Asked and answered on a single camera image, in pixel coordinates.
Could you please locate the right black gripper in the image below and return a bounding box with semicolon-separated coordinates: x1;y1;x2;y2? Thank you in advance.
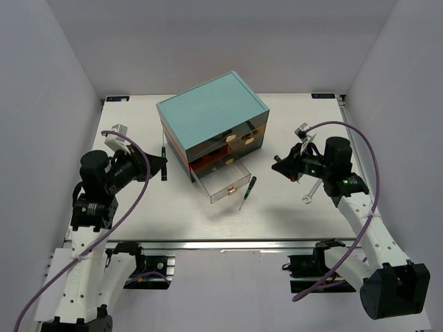
272;142;332;182

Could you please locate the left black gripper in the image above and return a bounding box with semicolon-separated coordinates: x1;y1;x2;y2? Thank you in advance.
105;143;168;194

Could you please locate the clear drawer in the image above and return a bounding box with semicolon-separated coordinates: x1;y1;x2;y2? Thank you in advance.
190;158;251;204

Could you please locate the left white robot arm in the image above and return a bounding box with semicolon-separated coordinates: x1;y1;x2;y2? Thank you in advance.
41;145;168;331

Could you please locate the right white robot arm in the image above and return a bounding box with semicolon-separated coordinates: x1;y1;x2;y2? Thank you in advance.
271;137;431;320

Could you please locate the silver open-end wrench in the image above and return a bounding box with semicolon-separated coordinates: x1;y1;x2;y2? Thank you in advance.
302;179;322;204

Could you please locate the teal drawer cabinet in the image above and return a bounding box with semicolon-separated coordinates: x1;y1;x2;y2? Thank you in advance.
156;71;270;182

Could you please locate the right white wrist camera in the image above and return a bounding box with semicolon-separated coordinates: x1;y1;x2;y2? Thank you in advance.
294;122;316;154

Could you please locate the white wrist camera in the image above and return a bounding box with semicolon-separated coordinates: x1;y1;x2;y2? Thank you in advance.
294;122;316;154
102;124;129;154

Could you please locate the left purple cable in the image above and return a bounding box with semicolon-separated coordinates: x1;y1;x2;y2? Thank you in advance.
15;129;152;329

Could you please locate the purple cable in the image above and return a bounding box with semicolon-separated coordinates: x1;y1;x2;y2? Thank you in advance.
15;129;152;329
292;120;381;302

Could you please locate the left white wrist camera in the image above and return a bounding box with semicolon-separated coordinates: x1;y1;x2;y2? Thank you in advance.
102;124;129;154

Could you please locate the gold middle drawer handle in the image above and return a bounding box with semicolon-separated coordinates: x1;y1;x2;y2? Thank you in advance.
227;186;237;196

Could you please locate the aluminium table edge rail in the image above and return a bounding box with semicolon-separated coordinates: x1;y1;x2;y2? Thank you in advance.
65;238;357;250

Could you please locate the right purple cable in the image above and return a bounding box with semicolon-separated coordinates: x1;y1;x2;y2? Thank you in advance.
292;120;381;302

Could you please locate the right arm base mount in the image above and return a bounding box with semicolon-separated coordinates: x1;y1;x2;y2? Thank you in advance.
282;239;356;294

